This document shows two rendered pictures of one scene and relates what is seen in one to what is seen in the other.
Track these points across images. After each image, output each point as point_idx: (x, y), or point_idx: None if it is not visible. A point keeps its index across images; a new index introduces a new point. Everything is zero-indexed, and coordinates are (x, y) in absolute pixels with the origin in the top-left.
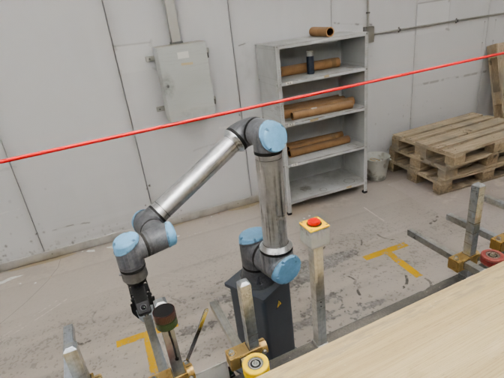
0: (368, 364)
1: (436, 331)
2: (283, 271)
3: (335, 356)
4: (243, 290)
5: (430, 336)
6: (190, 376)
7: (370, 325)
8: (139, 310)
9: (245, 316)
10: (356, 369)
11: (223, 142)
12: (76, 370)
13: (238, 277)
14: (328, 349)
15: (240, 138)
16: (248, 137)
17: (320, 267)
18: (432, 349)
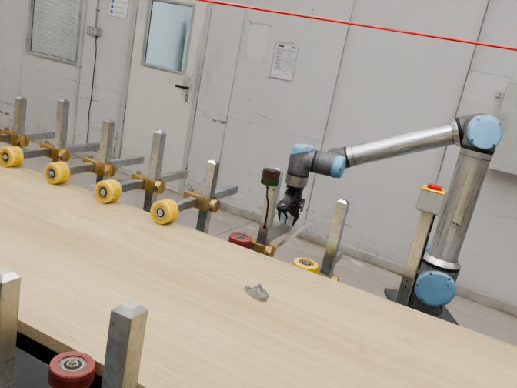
0: (380, 316)
1: (480, 354)
2: (428, 284)
3: (364, 299)
4: (338, 205)
5: (466, 349)
6: (265, 252)
7: (424, 313)
8: (278, 204)
9: (330, 233)
10: (366, 309)
11: (442, 125)
12: (208, 180)
13: None
14: (365, 294)
15: (458, 128)
16: (465, 128)
17: (421, 239)
18: (451, 351)
